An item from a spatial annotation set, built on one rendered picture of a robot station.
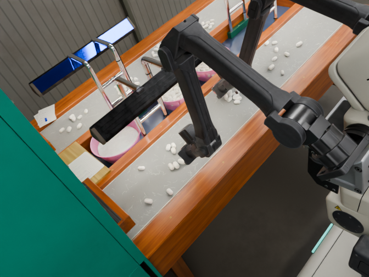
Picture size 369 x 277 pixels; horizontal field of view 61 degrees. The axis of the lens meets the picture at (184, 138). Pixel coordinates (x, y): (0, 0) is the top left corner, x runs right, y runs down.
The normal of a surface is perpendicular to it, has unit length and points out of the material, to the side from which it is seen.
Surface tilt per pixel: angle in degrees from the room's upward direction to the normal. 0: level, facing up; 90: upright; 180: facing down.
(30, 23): 90
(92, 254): 90
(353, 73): 90
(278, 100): 28
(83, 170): 0
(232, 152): 0
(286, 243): 0
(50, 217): 90
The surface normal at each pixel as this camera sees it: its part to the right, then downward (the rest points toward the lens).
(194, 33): 0.15, -0.43
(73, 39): 0.69, 0.39
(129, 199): -0.25, -0.66
